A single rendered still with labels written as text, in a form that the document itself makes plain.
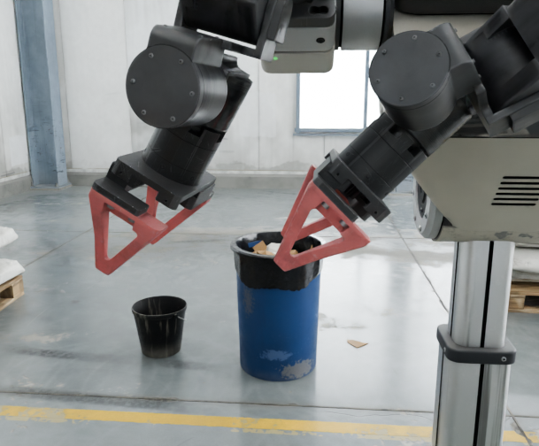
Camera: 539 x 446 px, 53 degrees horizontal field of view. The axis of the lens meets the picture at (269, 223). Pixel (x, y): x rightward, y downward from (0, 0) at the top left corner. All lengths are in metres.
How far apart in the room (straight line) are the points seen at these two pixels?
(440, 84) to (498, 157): 0.35
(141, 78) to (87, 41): 8.62
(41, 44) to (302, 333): 7.17
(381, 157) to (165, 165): 0.19
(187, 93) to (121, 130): 8.45
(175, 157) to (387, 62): 0.19
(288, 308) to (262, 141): 5.96
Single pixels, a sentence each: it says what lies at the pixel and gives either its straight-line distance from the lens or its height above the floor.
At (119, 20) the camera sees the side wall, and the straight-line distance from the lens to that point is 8.87.
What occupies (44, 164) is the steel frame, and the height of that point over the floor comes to 0.37.
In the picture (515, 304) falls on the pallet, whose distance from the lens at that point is 3.85.
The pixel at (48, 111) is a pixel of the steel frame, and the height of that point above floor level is 1.18.
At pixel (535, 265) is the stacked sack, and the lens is 3.74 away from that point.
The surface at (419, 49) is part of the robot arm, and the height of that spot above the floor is 1.37.
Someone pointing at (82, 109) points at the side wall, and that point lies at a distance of 9.04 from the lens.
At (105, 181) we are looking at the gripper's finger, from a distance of 0.47.
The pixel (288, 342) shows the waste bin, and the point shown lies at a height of 0.21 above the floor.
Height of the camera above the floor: 1.34
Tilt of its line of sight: 13 degrees down
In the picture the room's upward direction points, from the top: straight up
